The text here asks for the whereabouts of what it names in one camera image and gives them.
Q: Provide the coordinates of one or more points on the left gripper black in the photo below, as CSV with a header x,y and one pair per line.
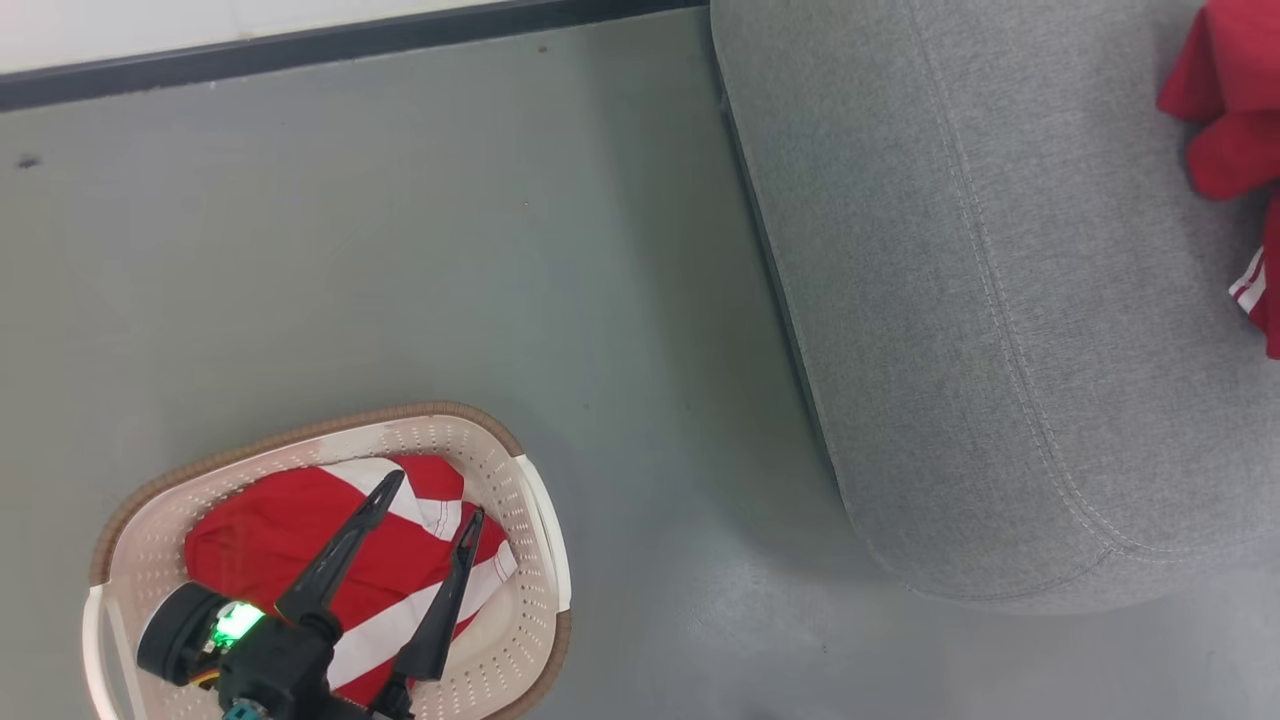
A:
x,y
280,665

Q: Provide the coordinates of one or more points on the red white garment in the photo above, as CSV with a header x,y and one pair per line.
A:
x,y
260,530
1235,60

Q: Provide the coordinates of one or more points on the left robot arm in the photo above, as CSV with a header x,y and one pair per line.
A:
x,y
175,635

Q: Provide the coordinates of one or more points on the grey fabric sofa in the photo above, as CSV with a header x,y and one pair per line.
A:
x,y
950,300

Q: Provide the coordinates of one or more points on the white perforated laundry basket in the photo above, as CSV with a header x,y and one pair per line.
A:
x,y
510,500

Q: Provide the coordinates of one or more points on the black baseboard strip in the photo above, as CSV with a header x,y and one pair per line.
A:
x,y
300,50

